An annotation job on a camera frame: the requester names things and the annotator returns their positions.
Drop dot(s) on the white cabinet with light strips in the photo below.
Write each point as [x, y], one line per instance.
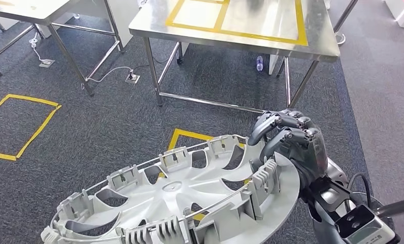
[395, 10]

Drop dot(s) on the clear water bottle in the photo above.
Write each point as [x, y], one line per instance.
[259, 65]

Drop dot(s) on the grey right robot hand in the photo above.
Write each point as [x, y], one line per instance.
[306, 151]

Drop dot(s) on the grey metal rod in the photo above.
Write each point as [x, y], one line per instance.
[400, 206]

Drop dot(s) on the yellow floor tape square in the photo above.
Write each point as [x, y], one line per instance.
[37, 134]

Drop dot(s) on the steel frame table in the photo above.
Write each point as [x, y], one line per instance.
[26, 10]

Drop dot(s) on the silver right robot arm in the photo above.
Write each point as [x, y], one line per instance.
[334, 171]

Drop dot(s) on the grey floor socket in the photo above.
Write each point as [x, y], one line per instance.
[132, 79]
[47, 63]

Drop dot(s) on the steel workbench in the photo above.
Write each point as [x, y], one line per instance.
[154, 23]

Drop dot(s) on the white board panel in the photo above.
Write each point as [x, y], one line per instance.
[124, 20]

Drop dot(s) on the grey plastic wheel hubcap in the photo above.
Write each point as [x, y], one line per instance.
[174, 195]

